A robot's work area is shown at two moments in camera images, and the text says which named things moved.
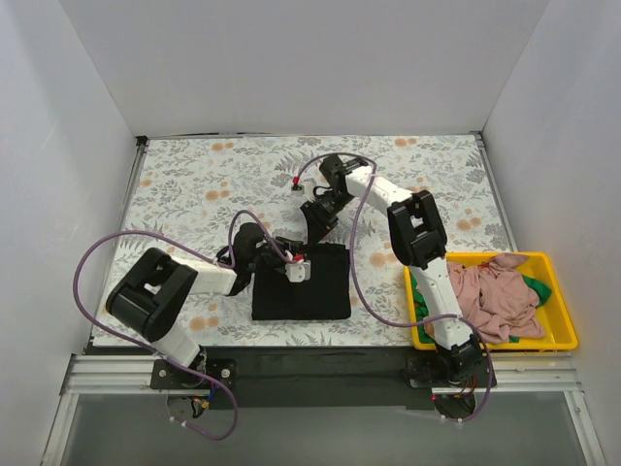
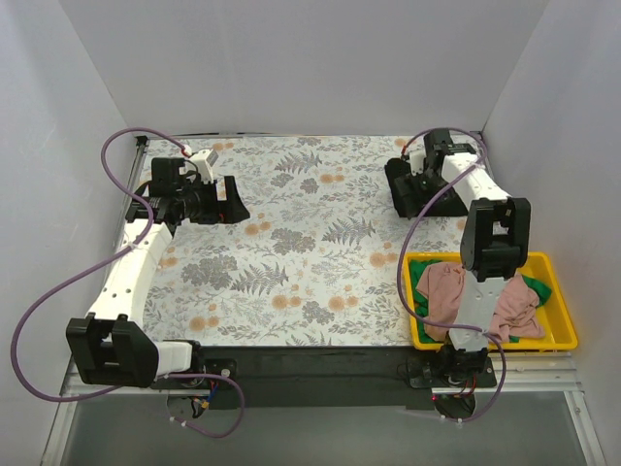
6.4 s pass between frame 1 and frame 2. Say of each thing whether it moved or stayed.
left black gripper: moved
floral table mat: stayed
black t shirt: moved
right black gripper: moved
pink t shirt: stayed
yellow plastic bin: stayed
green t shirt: stayed
